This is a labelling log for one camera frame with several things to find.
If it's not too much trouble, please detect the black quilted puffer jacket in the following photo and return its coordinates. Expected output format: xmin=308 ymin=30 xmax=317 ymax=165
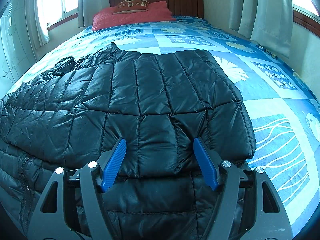
xmin=1 ymin=43 xmax=256 ymax=239

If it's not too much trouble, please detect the blue patterned bed sheet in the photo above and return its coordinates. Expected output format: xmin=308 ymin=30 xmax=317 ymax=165
xmin=1 ymin=17 xmax=319 ymax=239

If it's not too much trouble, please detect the white wardrobe with circles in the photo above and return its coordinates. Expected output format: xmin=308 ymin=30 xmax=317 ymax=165
xmin=0 ymin=0 xmax=36 ymax=96

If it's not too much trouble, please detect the right window curtain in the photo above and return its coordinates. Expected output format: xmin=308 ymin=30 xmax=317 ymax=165
xmin=229 ymin=0 xmax=293 ymax=57

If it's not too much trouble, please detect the small brown embroidered cushion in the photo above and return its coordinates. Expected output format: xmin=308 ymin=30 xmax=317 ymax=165
xmin=113 ymin=0 xmax=149 ymax=14

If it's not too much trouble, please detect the dark wooden headboard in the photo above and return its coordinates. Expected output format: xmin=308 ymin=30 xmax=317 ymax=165
xmin=109 ymin=0 xmax=204 ymax=18

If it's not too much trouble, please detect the red pillow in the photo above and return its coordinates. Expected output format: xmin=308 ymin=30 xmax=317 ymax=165
xmin=92 ymin=1 xmax=176 ymax=31

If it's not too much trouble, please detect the left window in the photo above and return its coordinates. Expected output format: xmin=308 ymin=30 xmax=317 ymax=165
xmin=37 ymin=0 xmax=78 ymax=27

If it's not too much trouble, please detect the window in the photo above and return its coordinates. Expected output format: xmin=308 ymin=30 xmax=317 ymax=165
xmin=292 ymin=0 xmax=319 ymax=18
xmin=37 ymin=0 xmax=78 ymax=27

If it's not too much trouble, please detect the right window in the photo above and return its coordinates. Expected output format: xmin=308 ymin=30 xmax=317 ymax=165
xmin=292 ymin=0 xmax=319 ymax=18

